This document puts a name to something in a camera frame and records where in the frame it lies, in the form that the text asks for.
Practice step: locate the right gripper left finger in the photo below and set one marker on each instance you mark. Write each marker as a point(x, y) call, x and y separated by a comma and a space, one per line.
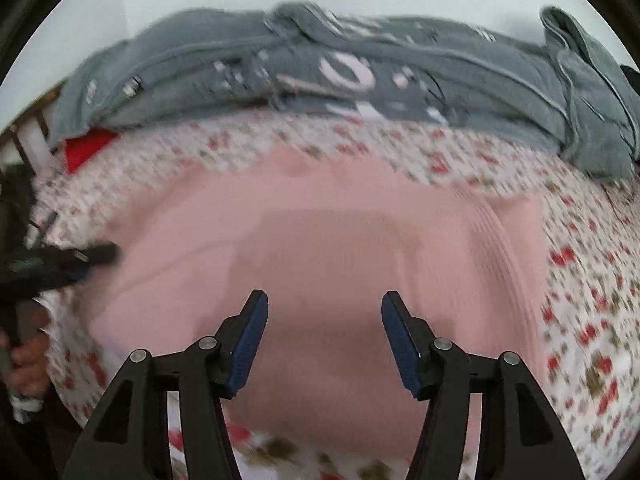
point(127, 434)

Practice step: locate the floral bed sheet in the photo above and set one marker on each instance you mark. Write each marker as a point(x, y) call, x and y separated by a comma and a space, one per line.
point(589, 323)

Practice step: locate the grey floral quilt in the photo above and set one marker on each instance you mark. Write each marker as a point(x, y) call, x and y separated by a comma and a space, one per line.
point(567, 96)

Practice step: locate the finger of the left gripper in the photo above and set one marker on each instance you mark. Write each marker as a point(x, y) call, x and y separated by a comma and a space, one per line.
point(72, 262)

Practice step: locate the left hand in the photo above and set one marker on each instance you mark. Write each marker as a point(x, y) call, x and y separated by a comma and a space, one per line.
point(28, 374)

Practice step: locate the pink knit sweater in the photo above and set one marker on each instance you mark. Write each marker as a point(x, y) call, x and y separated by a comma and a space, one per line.
point(325, 240)

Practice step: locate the red pillow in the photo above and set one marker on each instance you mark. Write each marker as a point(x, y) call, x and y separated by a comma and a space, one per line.
point(79, 150)

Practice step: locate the dark wooden headboard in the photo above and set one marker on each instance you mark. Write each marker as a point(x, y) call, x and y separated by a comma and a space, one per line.
point(25, 140)

